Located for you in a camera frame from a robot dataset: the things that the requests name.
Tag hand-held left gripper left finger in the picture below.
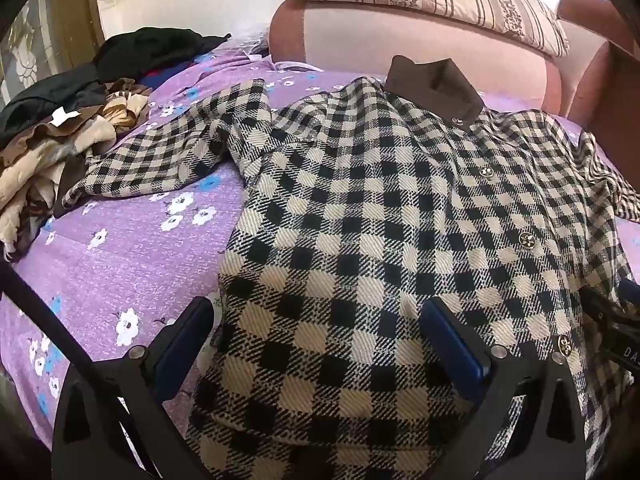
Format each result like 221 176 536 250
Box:
52 296 216 480

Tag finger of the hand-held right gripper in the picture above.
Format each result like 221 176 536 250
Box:
582 280 640 378

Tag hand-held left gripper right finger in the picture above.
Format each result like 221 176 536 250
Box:
420 296 587 480

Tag black and beige checkered coat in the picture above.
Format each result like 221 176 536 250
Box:
54 55 640 480

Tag beige and brown patterned clothes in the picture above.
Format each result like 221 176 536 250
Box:
0 78 154 257

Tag purple floral bed sheet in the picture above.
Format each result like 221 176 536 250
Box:
0 42 640 461

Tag brown wooden nightstand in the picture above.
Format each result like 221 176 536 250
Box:
570 40 640 161

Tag dark grey garment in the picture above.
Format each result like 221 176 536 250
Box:
0 69 110 135

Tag pink padded headboard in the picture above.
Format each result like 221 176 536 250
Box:
269 0 632 126

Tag patterned lace curtain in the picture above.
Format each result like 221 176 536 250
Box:
0 7 41 108

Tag wooden door frame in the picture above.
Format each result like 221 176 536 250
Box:
47 0 107 68

